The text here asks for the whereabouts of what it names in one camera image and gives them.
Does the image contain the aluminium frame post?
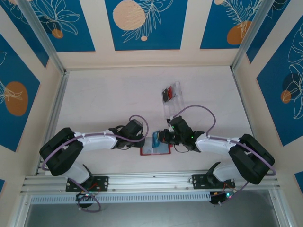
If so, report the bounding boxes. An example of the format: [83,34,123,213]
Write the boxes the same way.
[16,0,67,75]
[230,0,279,73]

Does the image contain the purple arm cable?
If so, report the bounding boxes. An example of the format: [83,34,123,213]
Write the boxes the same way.
[171,105,277,206]
[41,115,150,213]

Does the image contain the black electronics board with LEDs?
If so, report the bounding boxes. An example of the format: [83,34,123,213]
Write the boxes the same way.
[209,190,237,206]
[75,191,97,210]

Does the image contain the aluminium side rail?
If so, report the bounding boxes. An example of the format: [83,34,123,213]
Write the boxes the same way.
[231,68,266,170]
[35,70,70,175]

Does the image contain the red leather card holder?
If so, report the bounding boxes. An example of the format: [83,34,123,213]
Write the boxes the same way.
[139,138,171,157]

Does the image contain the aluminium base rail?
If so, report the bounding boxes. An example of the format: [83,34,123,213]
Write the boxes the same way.
[20,167,281,194]

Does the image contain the white slotted cable duct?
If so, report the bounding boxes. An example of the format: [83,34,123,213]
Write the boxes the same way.
[30,192,211,204]

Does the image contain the blue credit card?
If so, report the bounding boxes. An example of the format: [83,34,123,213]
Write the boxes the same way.
[152,131,162,148]

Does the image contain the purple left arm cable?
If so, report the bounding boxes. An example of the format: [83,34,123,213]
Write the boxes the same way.
[41,115,150,213]

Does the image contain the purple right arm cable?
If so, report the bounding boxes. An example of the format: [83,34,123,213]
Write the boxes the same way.
[171,105,277,206]

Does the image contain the clear plastic card rack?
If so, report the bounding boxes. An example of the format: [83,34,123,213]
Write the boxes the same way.
[162,81,186,120]

